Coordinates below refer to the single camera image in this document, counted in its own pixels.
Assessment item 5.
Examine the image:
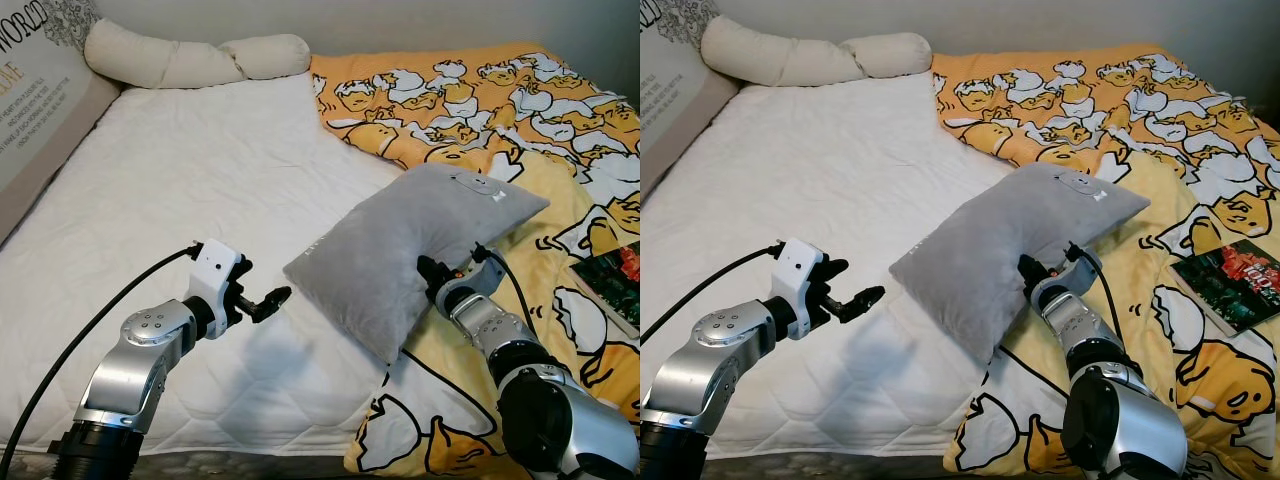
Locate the grey plush pillow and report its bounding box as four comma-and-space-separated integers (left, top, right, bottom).
283, 163, 551, 366
888, 163, 1153, 366

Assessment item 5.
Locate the green and red book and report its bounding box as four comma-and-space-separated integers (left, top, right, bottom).
1170, 238, 1280, 334
570, 240, 641, 336

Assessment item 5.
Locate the cream bolster pillow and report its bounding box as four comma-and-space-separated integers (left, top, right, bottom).
700, 15, 933, 88
83, 18, 312, 91

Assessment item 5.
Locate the white quilted mattress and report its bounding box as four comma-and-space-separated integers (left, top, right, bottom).
640, 70, 1011, 461
0, 70, 403, 457

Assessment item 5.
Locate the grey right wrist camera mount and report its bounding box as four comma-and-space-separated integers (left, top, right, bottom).
436, 262, 501, 313
1030, 262, 1093, 313

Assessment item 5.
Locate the grey cushion with black lettering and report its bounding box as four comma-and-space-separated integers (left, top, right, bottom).
640, 0, 721, 166
0, 0, 101, 196

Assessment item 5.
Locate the yellow cartoon print blanket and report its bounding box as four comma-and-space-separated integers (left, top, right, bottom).
310, 40, 641, 479
930, 40, 1280, 479

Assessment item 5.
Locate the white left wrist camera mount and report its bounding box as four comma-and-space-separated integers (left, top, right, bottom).
775, 238, 829, 311
187, 240, 243, 313

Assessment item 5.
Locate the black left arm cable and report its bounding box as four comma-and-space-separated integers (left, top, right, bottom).
0, 243, 203, 473
640, 243, 785, 343

